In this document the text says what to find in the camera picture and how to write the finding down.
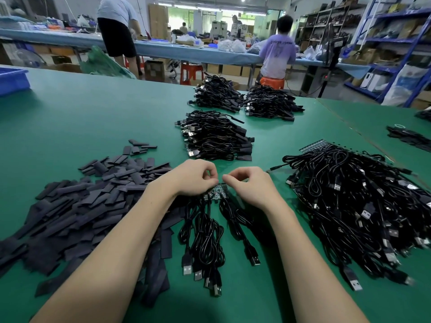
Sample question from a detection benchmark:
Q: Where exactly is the person's left hand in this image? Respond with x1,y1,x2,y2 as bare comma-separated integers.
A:
158,158,220,198

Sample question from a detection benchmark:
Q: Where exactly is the person's right hand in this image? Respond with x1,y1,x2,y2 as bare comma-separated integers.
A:
222,166,287,214

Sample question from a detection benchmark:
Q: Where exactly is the heap of finished black cables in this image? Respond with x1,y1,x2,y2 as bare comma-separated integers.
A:
175,110,255,162

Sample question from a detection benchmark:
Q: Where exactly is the joined bunch of black cables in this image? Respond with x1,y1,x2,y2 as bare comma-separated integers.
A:
176,185,270,298

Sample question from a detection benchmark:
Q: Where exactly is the bundle of black cables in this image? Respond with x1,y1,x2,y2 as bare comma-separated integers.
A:
244,84,305,122
189,74,246,113

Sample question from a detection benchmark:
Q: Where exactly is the large pile of black cables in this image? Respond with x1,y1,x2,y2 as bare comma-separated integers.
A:
268,141,431,292

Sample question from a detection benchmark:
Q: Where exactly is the pile of black sleeve strips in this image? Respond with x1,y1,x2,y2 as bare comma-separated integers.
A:
0,138,188,308

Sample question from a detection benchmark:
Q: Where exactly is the small bundle of cables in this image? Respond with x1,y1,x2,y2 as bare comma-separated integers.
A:
387,126,431,153

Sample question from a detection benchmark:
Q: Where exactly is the person's left forearm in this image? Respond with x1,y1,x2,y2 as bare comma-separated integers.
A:
30,183,183,323

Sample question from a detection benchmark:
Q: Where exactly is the person's right forearm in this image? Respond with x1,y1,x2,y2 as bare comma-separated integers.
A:
266,201,370,323

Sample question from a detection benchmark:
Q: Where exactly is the red plastic stool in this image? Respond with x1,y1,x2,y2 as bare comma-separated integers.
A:
180,62,205,85

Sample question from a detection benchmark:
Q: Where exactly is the orange plastic stool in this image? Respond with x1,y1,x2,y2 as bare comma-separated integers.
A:
259,76,286,90

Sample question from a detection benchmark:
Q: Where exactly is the small upright cardboard box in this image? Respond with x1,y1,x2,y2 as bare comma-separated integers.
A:
145,59,166,81

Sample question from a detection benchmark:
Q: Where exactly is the green plastic bag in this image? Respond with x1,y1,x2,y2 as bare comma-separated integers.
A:
79,45,136,79

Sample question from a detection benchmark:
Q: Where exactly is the black tripod stand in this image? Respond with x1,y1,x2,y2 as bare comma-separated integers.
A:
306,23,348,98

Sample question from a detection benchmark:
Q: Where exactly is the open cardboard box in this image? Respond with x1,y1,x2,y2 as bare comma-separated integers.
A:
47,62,82,73

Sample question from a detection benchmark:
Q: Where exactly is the dark storage shelf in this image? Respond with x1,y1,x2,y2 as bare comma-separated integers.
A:
296,2,368,54

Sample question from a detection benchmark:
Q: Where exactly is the white plastic bag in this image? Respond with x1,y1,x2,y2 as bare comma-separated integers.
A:
382,64,427,107

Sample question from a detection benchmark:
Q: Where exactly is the long blue work table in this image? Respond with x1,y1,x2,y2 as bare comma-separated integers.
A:
0,29,370,70

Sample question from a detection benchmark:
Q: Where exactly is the blue plastic bin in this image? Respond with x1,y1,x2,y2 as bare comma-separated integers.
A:
0,68,31,98

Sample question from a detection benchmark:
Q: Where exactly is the blue metal shelving rack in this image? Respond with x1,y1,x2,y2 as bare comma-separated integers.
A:
343,0,431,108

